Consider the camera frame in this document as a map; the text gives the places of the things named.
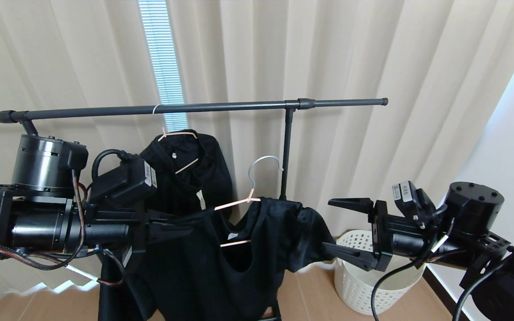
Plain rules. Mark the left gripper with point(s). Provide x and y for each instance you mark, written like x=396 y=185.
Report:
x=51 y=229

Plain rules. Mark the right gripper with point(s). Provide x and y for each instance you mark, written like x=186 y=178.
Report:
x=404 y=243

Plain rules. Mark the pink clothes hanger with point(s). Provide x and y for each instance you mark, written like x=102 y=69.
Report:
x=179 y=133
x=237 y=203

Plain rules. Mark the black garment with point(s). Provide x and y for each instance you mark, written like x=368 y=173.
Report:
x=212 y=169
x=194 y=276

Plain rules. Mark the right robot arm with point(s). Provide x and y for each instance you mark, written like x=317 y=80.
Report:
x=475 y=209

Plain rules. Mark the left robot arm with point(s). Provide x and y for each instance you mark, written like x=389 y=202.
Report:
x=43 y=165

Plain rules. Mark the white laundry basket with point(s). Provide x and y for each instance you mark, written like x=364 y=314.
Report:
x=359 y=290

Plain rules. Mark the black clothes rack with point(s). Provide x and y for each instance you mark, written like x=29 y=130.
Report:
x=239 y=106

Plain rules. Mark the beige curtain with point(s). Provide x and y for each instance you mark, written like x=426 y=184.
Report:
x=60 y=53
x=350 y=53

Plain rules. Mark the window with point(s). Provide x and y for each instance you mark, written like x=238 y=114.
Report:
x=161 y=53

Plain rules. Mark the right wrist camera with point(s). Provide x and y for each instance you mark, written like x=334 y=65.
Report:
x=411 y=200

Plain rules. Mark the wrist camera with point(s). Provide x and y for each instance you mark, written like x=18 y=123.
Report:
x=411 y=200
x=123 y=183

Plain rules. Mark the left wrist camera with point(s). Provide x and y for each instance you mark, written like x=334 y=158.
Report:
x=123 y=183

